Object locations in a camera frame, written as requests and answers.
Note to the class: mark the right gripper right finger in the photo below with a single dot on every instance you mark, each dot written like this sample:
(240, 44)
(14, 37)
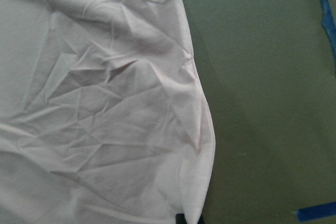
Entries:
(201, 220)

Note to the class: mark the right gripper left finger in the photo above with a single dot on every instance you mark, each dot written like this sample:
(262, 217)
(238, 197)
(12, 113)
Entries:
(180, 219)

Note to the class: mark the pink Snoopy t-shirt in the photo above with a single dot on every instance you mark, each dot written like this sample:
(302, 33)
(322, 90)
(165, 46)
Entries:
(103, 116)

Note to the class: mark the blue tape grid lines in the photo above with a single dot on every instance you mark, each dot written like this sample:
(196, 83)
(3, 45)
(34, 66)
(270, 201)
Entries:
(327, 209)

